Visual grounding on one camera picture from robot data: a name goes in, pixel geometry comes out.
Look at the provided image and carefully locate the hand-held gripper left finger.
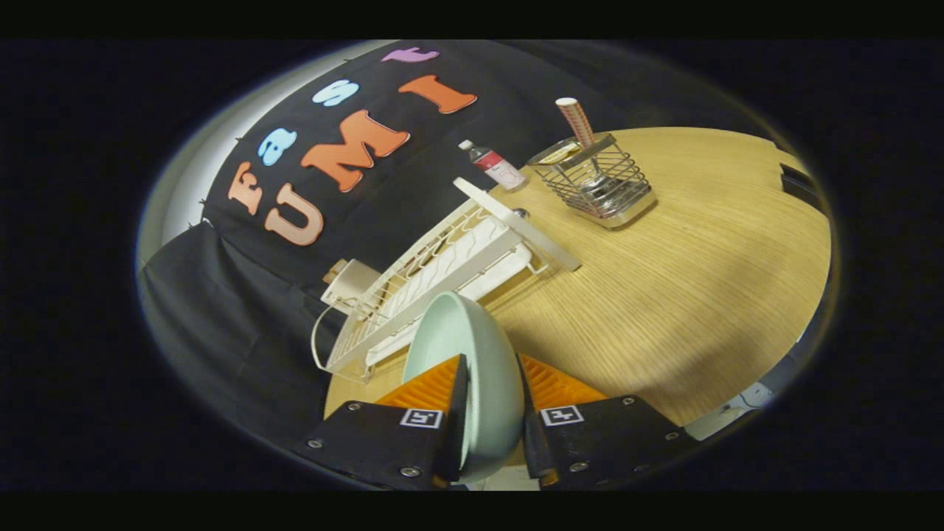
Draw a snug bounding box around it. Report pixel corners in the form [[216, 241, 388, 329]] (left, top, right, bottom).
[[295, 354, 471, 491]]

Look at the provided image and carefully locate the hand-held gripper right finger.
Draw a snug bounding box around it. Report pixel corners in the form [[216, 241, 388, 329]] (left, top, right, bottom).
[[516, 354, 698, 491]]

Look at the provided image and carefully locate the pale green plate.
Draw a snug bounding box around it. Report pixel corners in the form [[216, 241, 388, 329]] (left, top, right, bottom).
[[402, 291, 526, 484]]

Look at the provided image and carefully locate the white wire dish rack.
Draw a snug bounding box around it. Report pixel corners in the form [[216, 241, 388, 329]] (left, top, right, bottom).
[[311, 177, 583, 384]]

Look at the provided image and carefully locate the metal wire basket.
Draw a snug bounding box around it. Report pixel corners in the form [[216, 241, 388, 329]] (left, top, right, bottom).
[[527, 133, 657, 229]]

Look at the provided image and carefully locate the spoon with patterned handle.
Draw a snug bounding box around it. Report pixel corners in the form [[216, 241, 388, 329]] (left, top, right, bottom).
[[555, 97, 628, 215]]

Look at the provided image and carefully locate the white toaster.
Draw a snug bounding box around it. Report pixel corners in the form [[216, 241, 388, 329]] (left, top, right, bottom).
[[321, 258, 381, 310]]

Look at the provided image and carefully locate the white and blue object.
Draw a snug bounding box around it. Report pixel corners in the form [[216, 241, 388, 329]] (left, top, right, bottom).
[[686, 382, 775, 443]]

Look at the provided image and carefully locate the clear plastic water bottle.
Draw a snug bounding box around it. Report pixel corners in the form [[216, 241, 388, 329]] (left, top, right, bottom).
[[459, 140, 527, 191]]

